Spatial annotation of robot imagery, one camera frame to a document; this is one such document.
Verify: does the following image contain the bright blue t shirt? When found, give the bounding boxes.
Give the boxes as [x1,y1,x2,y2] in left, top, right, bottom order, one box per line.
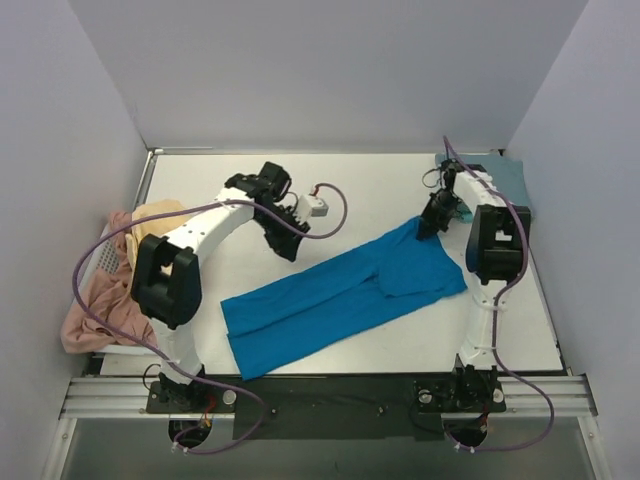
[221,218,467,380]

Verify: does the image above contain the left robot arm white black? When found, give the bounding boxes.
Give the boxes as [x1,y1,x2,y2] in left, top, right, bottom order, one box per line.
[131,162,327,412]

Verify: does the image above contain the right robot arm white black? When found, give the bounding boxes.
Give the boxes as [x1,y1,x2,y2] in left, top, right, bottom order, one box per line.
[416,160,531,409]

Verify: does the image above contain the folded teal t shirt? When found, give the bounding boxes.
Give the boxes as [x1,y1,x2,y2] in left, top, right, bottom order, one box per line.
[455,208,473,224]

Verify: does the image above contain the folded grey-blue t shirt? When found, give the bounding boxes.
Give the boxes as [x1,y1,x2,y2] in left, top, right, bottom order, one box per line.
[460,153,533,209]

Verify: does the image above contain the pale yellow t shirt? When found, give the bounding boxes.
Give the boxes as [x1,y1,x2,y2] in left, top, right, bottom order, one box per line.
[124,198,186,271]

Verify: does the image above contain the white perforated plastic basket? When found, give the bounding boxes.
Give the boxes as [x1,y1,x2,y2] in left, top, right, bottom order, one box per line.
[79,238,147,355]

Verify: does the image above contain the dusty pink t shirt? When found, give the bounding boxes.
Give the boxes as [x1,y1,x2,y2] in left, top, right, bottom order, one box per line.
[60,232,157,354]

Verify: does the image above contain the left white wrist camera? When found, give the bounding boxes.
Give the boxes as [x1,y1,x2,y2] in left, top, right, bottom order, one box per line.
[294,186,329,222]

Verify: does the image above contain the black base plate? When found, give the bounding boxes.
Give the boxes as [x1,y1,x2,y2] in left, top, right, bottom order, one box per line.
[146,372,506,441]

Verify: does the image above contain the aluminium rail frame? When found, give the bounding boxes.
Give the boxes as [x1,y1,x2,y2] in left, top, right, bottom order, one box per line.
[59,376,597,419]

